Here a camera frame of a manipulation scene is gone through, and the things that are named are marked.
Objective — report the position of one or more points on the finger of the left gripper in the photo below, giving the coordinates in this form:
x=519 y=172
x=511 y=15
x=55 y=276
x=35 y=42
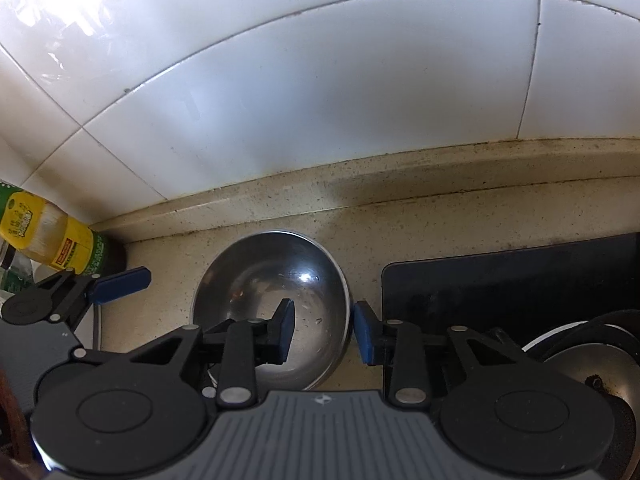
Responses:
x=120 y=283

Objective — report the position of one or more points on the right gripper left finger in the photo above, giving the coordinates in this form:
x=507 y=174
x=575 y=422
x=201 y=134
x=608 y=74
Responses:
x=237 y=348

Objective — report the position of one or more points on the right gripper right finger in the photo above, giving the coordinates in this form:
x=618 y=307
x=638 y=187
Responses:
x=410 y=358

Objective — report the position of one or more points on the steel bowl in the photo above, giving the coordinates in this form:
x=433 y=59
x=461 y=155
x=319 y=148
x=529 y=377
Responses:
x=249 y=279

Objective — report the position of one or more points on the yellow green label sauce bottle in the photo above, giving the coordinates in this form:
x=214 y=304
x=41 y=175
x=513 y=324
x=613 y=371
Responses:
x=44 y=233

